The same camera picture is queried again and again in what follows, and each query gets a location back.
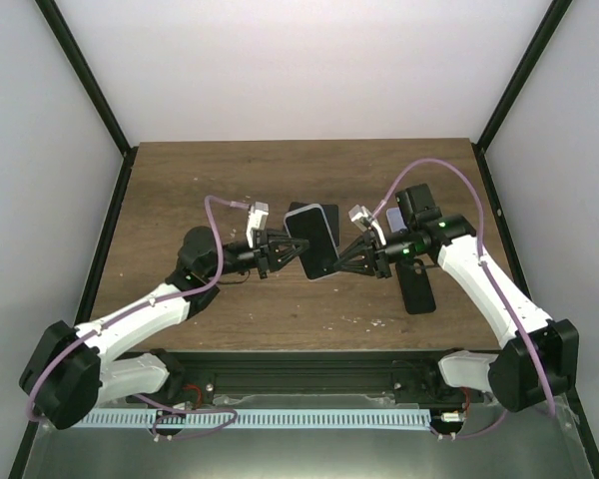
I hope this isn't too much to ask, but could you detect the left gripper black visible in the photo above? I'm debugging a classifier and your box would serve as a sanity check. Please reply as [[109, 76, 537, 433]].
[[206, 229, 309, 279]]

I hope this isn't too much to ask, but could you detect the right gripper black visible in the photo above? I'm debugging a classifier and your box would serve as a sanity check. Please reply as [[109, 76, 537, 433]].
[[332, 227, 418, 279]]

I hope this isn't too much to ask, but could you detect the black phone table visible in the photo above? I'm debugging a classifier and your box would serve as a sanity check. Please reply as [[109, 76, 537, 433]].
[[283, 204, 340, 282], [289, 202, 307, 212]]

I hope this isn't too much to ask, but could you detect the black phone case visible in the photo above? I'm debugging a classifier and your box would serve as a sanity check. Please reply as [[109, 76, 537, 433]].
[[395, 258, 436, 315]]

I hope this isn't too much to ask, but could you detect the phone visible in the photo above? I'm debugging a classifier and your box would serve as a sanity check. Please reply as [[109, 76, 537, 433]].
[[320, 204, 340, 247]]

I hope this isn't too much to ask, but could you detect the black phone front table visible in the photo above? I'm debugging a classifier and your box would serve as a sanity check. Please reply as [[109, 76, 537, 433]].
[[289, 202, 307, 212]]

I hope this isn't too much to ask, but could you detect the lilac phone case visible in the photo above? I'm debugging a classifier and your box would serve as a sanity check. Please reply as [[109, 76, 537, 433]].
[[385, 208, 407, 233]]

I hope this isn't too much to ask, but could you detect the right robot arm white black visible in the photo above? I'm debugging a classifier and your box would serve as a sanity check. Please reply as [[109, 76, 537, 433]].
[[335, 184, 579, 412]]

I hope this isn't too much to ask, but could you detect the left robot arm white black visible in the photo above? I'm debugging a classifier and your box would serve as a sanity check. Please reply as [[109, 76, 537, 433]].
[[19, 227, 309, 429]]

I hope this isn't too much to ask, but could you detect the metal sheet front panel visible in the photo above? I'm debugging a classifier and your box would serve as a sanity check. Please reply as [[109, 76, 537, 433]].
[[19, 400, 599, 478]]

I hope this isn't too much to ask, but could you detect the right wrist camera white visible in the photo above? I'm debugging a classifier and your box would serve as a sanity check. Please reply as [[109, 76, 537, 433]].
[[348, 205, 386, 246]]

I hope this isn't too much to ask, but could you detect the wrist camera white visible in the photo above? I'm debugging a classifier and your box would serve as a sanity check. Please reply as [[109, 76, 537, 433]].
[[246, 202, 269, 248], [348, 205, 386, 246]]

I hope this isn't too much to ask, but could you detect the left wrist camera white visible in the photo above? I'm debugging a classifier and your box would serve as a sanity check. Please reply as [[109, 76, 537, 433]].
[[246, 202, 269, 248]]

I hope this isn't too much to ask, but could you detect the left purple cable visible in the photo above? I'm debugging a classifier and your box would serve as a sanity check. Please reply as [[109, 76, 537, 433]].
[[24, 195, 241, 443]]

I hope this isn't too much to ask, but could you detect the purple cable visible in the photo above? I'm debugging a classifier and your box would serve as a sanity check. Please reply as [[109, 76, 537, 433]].
[[371, 158, 558, 441], [24, 195, 241, 443]]

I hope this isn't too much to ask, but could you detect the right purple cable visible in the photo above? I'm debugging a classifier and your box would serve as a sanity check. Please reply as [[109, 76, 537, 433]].
[[371, 158, 558, 441]]

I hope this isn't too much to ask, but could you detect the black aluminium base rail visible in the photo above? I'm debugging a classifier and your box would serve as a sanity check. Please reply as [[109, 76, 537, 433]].
[[114, 350, 573, 406]]

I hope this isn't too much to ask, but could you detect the light blue slotted cable duct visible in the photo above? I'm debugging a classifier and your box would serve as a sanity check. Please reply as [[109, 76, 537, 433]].
[[76, 408, 431, 431]]

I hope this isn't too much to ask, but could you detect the right black frame post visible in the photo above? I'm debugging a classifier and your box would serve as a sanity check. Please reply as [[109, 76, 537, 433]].
[[476, 0, 574, 151]]

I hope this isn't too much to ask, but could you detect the black frame post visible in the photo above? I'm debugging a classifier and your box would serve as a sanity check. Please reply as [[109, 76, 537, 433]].
[[33, 0, 133, 160], [476, 0, 574, 151]]

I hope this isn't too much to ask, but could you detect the left black frame post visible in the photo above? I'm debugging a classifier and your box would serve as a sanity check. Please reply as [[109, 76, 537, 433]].
[[33, 0, 133, 160]]

